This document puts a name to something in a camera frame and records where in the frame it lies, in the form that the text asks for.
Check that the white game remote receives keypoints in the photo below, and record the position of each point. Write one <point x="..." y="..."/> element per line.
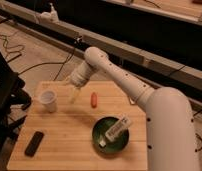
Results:
<point x="115" y="131"/>

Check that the orange sausage toy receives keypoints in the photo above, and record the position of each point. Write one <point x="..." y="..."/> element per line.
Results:
<point x="93" y="100"/>

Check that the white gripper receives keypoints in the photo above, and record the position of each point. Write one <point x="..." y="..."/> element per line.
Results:
<point x="79" y="78"/>

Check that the black remote control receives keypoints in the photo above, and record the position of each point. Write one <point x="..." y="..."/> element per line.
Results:
<point x="34" y="144"/>

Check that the black chair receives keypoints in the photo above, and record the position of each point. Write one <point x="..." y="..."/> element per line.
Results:
<point x="11" y="93"/>

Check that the green bowl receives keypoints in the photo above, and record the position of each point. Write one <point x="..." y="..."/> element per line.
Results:
<point x="100" y="128"/>

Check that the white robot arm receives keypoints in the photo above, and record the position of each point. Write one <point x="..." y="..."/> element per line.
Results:
<point x="171" y="137"/>

